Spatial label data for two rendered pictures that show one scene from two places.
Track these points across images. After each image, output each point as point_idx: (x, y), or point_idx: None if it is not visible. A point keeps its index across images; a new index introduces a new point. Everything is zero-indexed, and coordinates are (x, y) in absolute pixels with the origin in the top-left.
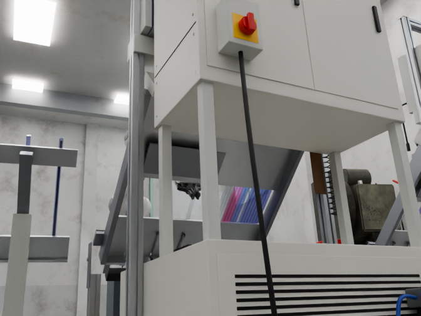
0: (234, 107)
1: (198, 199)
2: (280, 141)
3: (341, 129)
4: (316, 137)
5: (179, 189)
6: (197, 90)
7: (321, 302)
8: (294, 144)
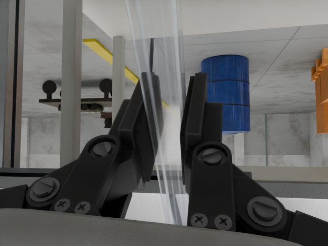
0: (153, 167)
1: (202, 73)
2: (272, 176)
3: (321, 170)
4: (317, 174)
5: (1, 194)
6: None
7: None
8: (310, 177)
